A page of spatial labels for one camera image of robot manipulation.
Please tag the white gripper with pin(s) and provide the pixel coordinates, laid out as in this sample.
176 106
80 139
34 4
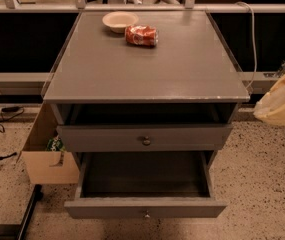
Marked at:
271 107

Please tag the black metal floor frame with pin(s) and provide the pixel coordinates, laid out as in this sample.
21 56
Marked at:
18 231

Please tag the crushed red soda can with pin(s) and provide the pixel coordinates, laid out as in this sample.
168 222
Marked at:
142 35

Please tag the grey top drawer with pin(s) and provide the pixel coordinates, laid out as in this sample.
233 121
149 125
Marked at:
144 138

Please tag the beige paper bowl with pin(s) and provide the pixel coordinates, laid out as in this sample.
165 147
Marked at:
118 21

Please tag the grey drawer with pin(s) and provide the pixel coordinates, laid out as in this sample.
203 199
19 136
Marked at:
144 185
144 138

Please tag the cardboard box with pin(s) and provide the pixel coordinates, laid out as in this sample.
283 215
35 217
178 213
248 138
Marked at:
47 167

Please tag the green snack bag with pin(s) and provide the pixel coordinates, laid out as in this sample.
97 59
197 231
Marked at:
55 144

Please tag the grey wooden drawer cabinet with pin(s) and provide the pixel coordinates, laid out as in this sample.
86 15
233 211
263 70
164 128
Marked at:
186 79

